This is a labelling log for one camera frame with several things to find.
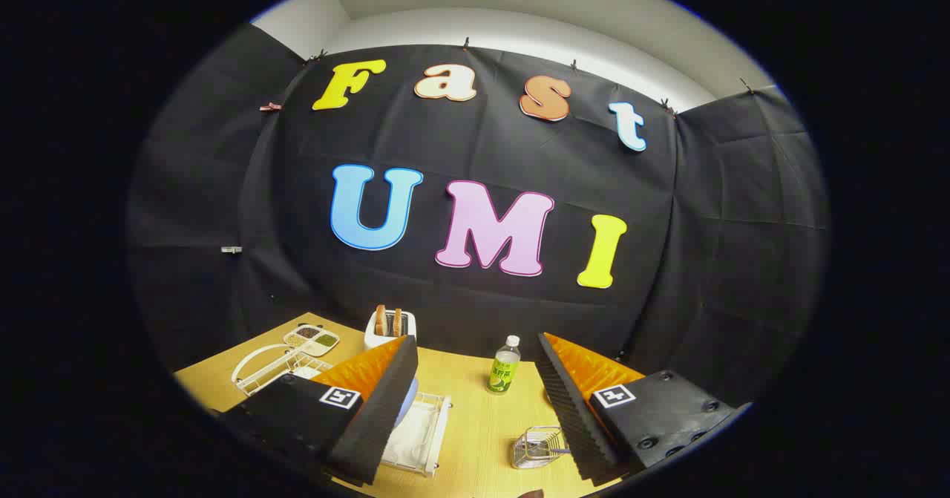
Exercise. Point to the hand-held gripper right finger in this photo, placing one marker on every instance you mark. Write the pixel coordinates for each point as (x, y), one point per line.
(568, 409)

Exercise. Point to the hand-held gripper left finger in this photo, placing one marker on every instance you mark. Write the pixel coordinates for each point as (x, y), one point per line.
(386, 409)

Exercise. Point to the blue plate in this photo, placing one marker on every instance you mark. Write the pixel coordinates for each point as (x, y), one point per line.
(407, 403)

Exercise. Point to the white toaster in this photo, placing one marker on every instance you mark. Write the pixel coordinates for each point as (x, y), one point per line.
(374, 341)

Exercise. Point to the green label drink bottle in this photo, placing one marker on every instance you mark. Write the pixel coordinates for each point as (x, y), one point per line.
(503, 372)

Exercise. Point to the brown toast slice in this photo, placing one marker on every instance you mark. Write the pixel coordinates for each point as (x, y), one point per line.
(397, 323)
(381, 321)

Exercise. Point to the white compartment seasoning tray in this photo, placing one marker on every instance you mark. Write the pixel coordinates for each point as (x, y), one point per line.
(312, 340)

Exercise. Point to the black backdrop cloth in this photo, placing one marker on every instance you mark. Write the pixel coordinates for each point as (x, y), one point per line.
(482, 149)

